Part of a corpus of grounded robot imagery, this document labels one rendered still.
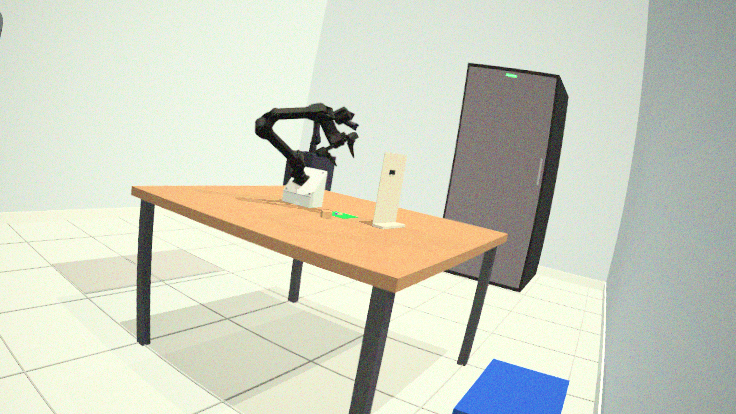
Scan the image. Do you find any beige panel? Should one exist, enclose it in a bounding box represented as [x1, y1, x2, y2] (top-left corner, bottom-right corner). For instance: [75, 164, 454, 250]
[372, 151, 408, 229]

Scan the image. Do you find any green square marking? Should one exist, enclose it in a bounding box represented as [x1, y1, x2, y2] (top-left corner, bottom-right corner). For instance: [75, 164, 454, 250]
[332, 211, 357, 219]

